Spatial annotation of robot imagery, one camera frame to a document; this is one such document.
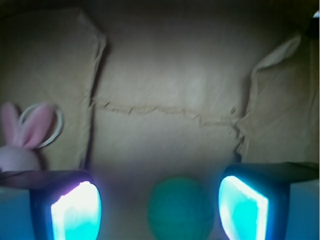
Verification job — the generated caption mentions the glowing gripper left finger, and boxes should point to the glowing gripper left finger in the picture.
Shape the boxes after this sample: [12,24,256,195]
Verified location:
[0,170,102,240]

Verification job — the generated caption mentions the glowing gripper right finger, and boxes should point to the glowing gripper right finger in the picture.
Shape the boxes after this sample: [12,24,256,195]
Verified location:
[218,162,320,240]

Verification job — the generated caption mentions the green textured ball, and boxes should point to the green textured ball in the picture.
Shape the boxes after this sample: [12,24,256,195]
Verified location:
[147,177,215,240]

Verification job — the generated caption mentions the pink plush bunny toy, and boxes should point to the pink plush bunny toy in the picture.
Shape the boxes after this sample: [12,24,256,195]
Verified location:
[0,102,54,172]

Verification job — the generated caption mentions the white keyring loop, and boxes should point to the white keyring loop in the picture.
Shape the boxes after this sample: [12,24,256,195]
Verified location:
[18,102,64,149]

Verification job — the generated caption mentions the brown paper lined box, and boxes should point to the brown paper lined box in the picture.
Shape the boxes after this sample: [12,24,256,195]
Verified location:
[0,0,320,240]

